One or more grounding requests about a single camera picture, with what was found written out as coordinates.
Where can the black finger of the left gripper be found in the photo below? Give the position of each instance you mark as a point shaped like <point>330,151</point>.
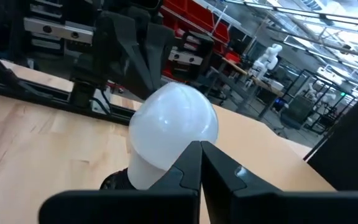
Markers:
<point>117,49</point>
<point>158,46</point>

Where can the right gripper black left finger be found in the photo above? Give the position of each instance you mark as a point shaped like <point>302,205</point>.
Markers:
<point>120,208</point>

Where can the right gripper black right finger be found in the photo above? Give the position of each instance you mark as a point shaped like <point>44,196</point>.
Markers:
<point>291,208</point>

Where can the white light bulb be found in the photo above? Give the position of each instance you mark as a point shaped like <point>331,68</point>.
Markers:
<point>172,124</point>

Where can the red storage bin shelf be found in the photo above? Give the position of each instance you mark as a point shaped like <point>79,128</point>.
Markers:
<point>197,15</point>

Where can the beige desk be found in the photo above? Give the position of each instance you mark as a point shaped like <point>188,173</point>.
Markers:
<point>259,149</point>

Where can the black partition panel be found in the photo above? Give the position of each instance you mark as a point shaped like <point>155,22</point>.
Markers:
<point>350,146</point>

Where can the white humanoid robot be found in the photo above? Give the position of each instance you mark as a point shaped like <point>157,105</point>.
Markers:
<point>266,60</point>

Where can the black aluminium frame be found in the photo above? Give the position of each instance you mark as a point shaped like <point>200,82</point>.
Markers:
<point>26,90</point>

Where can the black metal workcell frame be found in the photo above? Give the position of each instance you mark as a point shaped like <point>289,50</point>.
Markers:
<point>319,93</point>

